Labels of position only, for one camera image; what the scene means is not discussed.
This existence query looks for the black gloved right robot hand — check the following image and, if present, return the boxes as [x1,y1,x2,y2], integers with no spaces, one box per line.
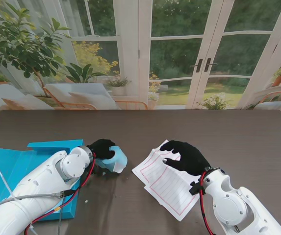
[159,140,211,176]

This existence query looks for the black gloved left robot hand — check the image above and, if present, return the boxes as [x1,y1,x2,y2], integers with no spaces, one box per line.
[87,139,116,161]

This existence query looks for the light blue label roll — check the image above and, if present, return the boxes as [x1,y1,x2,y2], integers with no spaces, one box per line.
[96,145,128,175]

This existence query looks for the blue file box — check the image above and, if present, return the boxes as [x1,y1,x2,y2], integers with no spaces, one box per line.
[0,139,85,220]

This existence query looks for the printed garden room backdrop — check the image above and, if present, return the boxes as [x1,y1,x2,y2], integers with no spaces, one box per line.
[0,0,281,132]

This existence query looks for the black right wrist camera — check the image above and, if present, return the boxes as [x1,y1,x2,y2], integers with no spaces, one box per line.
[189,180,203,196]

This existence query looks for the red left arm cable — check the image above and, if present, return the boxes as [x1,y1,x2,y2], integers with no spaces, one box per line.
[24,153,97,235]

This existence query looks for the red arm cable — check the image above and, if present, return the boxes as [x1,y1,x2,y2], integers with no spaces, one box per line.
[198,171,216,235]
[24,153,97,235]

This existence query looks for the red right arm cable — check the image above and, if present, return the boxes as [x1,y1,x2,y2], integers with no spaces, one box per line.
[198,171,216,235]

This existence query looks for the grey left arm cable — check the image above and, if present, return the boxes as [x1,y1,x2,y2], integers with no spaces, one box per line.
[0,191,69,216]

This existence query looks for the white left arm cable tie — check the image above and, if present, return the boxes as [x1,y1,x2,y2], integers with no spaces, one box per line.
[0,167,16,199]

